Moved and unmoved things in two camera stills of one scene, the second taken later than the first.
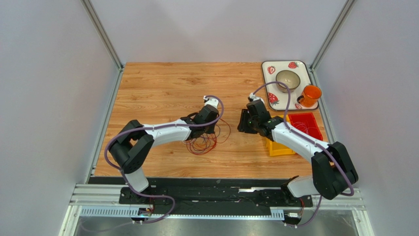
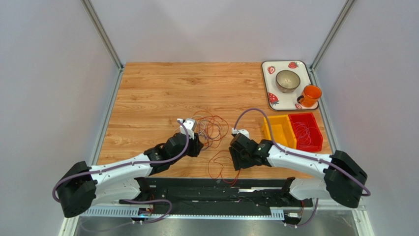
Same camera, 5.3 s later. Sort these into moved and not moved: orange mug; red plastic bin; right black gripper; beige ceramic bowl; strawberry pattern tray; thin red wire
Moved: right black gripper; thin red wire
Not moved: orange mug; red plastic bin; beige ceramic bowl; strawberry pattern tray
